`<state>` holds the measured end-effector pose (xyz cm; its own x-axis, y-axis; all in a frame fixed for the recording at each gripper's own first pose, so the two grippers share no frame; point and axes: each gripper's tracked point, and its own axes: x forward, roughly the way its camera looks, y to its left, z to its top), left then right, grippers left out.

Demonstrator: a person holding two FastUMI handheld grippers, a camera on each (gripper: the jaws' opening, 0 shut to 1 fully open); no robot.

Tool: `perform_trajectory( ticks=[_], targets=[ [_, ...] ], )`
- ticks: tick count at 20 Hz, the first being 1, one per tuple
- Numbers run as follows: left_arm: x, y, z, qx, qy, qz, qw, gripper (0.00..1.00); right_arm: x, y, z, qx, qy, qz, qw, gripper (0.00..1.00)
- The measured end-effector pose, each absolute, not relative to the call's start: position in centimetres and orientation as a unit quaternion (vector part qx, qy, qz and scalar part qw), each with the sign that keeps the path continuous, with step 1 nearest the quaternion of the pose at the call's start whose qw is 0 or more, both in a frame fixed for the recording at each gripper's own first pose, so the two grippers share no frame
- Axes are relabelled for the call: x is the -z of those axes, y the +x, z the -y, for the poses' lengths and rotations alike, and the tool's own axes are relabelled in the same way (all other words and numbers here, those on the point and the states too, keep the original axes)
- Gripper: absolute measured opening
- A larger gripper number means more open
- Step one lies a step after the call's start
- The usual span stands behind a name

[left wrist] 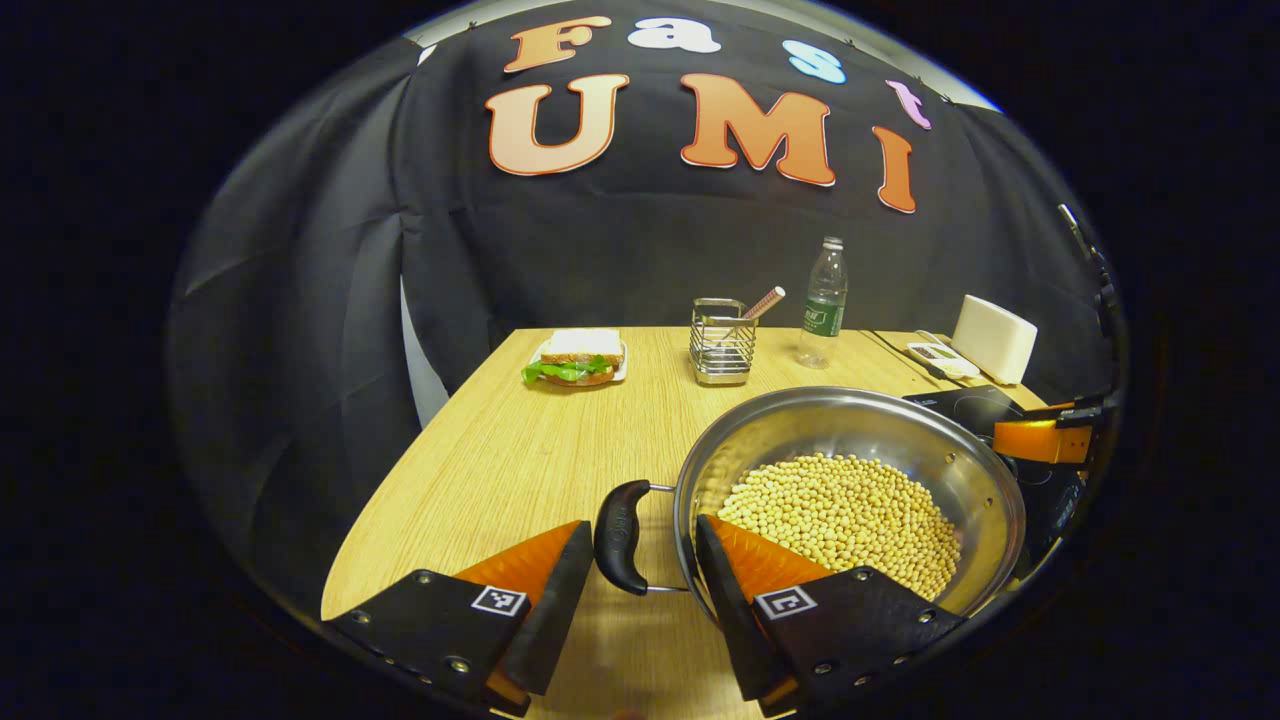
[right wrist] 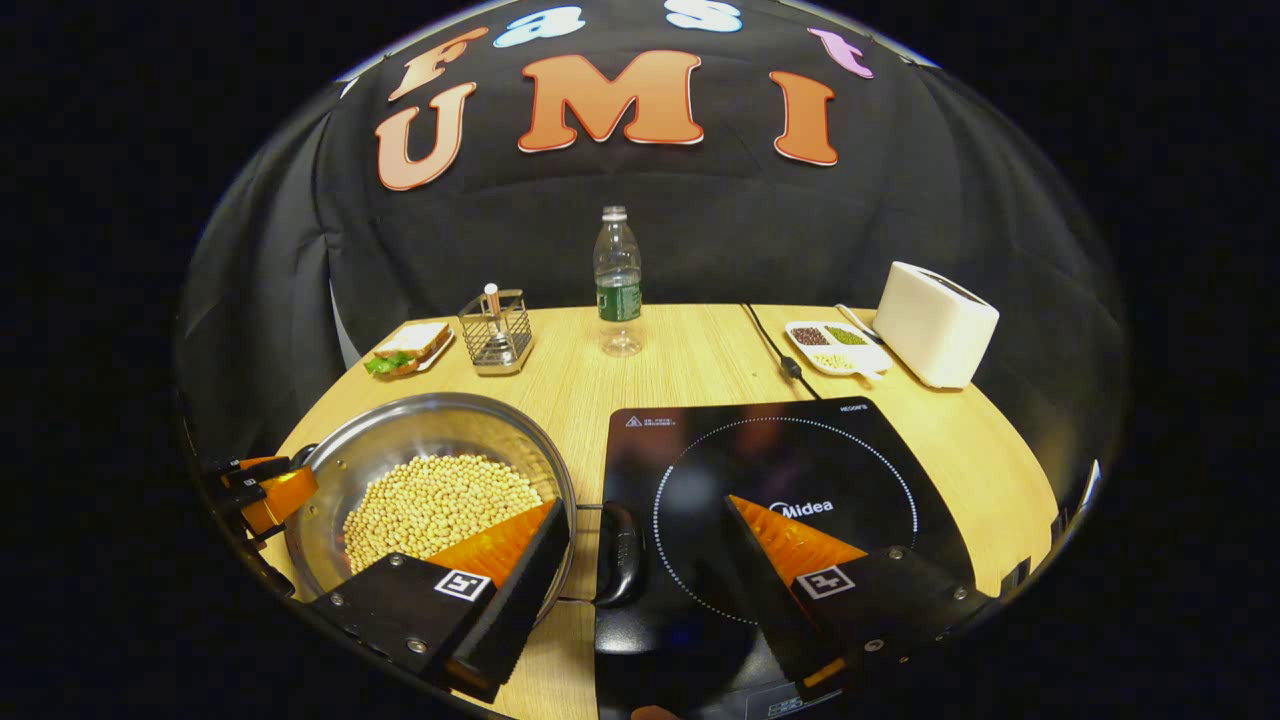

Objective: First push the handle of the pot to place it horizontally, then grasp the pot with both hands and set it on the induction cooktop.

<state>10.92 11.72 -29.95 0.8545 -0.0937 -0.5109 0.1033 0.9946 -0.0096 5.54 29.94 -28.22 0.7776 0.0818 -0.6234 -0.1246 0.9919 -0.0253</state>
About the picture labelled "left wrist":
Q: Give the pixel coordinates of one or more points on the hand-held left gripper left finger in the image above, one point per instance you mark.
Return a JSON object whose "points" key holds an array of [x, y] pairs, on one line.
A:
{"points": [[560, 620]]}

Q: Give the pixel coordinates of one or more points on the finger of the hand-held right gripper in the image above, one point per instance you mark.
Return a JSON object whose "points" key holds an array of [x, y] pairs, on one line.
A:
{"points": [[1040, 442]]}

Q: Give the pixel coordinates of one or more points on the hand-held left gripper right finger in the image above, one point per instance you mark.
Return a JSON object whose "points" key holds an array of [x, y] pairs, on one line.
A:
{"points": [[725, 610]]}

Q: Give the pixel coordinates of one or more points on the black induction cooktop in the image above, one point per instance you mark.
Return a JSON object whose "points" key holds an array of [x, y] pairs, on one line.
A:
{"points": [[965, 405]]}

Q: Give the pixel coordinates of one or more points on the pile of yellow soybeans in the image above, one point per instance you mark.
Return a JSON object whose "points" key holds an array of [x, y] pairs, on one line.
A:
{"points": [[850, 510]]}

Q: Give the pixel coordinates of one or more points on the stainless steel pot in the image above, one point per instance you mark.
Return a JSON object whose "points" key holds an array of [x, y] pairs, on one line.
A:
{"points": [[850, 420]]}

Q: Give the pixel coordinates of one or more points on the white toaster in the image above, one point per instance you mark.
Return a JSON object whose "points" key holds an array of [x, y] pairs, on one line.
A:
{"points": [[995, 340]]}

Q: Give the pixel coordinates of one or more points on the white divided dish with beans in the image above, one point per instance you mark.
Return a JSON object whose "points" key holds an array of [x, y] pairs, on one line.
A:
{"points": [[940, 358]]}

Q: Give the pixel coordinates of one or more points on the clear plastic water bottle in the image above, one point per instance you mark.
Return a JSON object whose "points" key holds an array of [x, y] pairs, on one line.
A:
{"points": [[823, 310]]}

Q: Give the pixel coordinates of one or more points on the small white plate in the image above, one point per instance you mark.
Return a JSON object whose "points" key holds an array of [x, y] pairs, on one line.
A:
{"points": [[621, 373]]}

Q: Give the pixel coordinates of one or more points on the sandwich with lettuce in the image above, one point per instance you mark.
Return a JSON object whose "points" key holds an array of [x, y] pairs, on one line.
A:
{"points": [[580, 355]]}

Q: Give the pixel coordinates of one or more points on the brown striped stick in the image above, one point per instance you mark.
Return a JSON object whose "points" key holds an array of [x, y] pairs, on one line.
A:
{"points": [[765, 302]]}

